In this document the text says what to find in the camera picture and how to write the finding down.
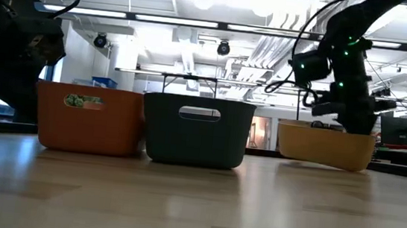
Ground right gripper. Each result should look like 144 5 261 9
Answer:
309 75 399 138

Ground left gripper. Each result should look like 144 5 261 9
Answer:
0 15 69 126

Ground yellow plastic bin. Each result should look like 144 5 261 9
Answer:
274 119 378 174

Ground orange plastic bin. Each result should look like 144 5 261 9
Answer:
31 80 150 159

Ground teal plastic bin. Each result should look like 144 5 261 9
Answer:
138 91 258 172

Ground black monitor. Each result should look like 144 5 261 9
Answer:
379 115 407 137

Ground blue storage box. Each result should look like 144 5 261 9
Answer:
91 76 119 90

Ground black ceiling spotlight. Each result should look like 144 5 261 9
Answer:
216 39 232 57
92 32 110 49

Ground overhead light bar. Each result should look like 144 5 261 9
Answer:
33 0 407 51

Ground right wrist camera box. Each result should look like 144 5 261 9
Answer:
287 48 334 90

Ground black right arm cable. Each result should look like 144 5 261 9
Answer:
262 0 367 112

